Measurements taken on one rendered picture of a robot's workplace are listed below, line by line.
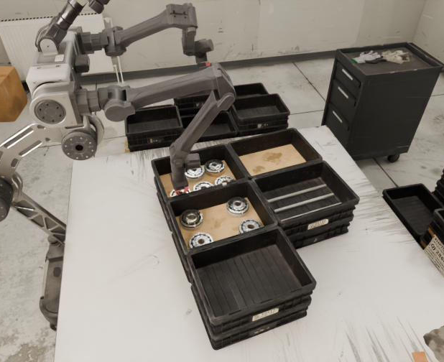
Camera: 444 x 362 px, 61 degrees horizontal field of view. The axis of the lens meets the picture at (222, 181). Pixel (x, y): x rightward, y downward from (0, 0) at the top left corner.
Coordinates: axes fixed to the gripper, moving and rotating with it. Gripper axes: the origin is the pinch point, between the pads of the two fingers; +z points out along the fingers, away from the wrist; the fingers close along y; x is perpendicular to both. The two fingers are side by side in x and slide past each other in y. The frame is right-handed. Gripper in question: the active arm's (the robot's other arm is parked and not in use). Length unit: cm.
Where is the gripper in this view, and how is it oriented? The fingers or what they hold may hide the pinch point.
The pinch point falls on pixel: (180, 192)
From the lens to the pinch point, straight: 177.6
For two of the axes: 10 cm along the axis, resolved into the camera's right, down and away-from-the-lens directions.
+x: -9.4, 2.3, -2.4
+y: -3.3, -6.4, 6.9
